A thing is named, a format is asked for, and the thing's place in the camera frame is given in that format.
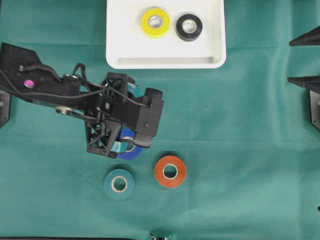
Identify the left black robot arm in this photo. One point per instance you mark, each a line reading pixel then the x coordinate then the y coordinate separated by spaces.
pixel 23 75

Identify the blue tape roll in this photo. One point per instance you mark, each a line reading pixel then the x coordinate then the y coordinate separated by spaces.
pixel 132 151

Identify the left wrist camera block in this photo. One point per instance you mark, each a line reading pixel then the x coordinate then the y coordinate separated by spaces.
pixel 141 115

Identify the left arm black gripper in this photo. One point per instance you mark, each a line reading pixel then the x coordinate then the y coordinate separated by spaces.
pixel 103 138

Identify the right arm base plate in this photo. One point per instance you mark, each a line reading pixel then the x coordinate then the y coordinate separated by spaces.
pixel 314 99

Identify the metal clamp at table edge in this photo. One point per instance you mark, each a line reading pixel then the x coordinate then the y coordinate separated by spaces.
pixel 158 236

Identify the yellow tape roll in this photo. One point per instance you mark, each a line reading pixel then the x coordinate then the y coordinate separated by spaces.
pixel 155 23

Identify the black tape roll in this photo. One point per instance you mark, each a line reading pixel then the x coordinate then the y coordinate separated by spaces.
pixel 188 27

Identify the green table cloth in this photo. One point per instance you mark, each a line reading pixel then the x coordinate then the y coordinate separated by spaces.
pixel 242 130

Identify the white plastic tray case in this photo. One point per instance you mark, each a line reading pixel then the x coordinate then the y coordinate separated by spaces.
pixel 128 47

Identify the teal green tape roll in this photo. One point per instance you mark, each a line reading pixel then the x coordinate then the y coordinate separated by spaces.
pixel 119 184

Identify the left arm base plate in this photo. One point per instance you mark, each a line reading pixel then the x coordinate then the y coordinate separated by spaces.
pixel 5 108

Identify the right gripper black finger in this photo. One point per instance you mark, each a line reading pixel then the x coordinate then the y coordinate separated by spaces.
pixel 311 38
pixel 311 83

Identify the orange tape roll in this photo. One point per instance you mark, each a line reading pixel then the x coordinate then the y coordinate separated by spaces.
pixel 170 171

